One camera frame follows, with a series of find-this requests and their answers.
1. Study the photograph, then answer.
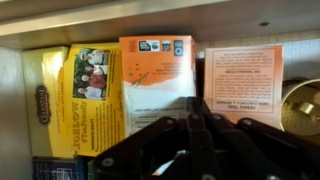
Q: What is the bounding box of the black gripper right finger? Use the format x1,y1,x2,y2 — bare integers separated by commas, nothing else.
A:
199,96,320,180

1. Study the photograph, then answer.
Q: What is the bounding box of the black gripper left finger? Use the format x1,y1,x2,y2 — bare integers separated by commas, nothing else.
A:
88,96,214,180

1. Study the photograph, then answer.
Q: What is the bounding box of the orange and white tea box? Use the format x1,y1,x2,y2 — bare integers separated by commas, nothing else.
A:
118,35,198,136

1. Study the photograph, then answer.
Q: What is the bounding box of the yellow tea box with photo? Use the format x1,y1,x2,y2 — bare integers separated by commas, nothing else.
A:
63,42,126,158

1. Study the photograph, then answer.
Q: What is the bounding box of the pink orange herbal tea box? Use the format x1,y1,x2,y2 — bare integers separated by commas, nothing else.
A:
203,45,284,130

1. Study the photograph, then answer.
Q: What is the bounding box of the navy blue tea box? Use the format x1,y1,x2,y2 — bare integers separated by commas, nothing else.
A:
31,156,85,180

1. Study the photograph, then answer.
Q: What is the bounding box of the pale yellow Celestial tea box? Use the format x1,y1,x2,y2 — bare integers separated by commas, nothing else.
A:
21,45,74,158

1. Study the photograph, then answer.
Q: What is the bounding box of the open wooden drawer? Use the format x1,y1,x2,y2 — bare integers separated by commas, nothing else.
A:
0,0,320,180

